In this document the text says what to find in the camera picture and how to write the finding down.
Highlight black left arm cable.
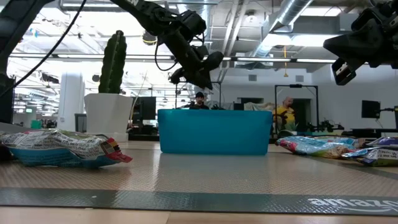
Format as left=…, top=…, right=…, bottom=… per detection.
left=0, top=0, right=88, bottom=98

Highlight white plant pot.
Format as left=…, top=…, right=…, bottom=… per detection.
left=83, top=92, right=134, bottom=143

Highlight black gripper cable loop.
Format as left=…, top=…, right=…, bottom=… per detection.
left=154, top=37, right=180, bottom=72

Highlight yellow hanging pendant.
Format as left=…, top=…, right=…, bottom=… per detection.
left=282, top=45, right=289, bottom=78

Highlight black partition panel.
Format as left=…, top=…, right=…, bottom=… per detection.
left=0, top=73, right=16, bottom=124

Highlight black background robot arms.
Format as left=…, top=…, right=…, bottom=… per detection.
left=306, top=119, right=345, bottom=133

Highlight black background table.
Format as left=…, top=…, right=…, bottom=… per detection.
left=351, top=127, right=398, bottom=138

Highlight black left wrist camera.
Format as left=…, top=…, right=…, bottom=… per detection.
left=178, top=9, right=208, bottom=37

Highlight black monitor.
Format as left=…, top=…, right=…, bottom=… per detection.
left=361, top=100, right=381, bottom=119
left=132, top=96, right=157, bottom=121

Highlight person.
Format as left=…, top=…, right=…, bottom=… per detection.
left=272, top=96, right=296, bottom=133
left=188, top=91, right=210, bottom=110

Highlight blue plastic bin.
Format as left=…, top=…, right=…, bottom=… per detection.
left=157, top=108, right=274, bottom=156

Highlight round black ceiling fixture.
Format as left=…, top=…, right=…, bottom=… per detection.
left=142, top=30, right=158, bottom=47

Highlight clear mat with dark border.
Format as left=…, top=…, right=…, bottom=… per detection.
left=0, top=141, right=398, bottom=217

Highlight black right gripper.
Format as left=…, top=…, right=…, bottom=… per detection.
left=323, top=0, right=398, bottom=86

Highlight blue granola bar wrapper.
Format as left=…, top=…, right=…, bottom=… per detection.
left=341, top=146, right=398, bottom=167
left=313, top=136, right=366, bottom=149
left=275, top=136, right=358, bottom=160

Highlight silver ventilation duct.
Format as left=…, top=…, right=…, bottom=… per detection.
left=248, top=0, right=313, bottom=58
left=189, top=0, right=215, bottom=54

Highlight green cactus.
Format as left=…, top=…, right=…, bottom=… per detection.
left=98, top=30, right=127, bottom=95

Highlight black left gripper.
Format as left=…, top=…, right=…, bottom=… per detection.
left=161, top=28, right=224, bottom=91

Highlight red green granola bar wrapper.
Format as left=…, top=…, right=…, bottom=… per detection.
left=0, top=128, right=134, bottom=170

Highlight black metal frame stand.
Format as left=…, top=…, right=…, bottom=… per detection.
left=175, top=80, right=222, bottom=110
left=274, top=83, right=319, bottom=135

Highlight long ceiling light strip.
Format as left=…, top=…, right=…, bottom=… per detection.
left=7, top=53, right=340, bottom=64

